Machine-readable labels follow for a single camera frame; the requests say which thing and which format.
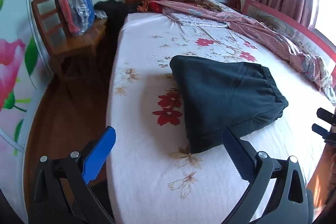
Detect plastic bag of clothes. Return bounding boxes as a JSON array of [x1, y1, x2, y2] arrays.
[[58, 0, 95, 35]]

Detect floral wardrobe door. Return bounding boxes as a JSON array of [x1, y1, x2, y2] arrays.
[[1, 0, 52, 219]]

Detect black clothes pile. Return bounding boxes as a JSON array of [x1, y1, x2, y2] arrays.
[[94, 0, 138, 57]]

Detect pink patterned quilt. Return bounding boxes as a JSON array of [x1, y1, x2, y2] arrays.
[[154, 0, 335, 104]]

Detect dark navy sweatpants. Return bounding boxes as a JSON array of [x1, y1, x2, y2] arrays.
[[170, 55, 288, 153]]

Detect white floral bed mattress sheet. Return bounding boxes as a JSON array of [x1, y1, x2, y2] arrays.
[[106, 13, 335, 223]]

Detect red tasselled cushion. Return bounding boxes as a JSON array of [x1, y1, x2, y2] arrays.
[[137, 0, 162, 14]]

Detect pink bed guard rail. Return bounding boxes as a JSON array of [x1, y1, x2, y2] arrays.
[[243, 0, 335, 61]]

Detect wooden bedside chair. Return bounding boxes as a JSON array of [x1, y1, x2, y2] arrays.
[[31, 0, 106, 83]]

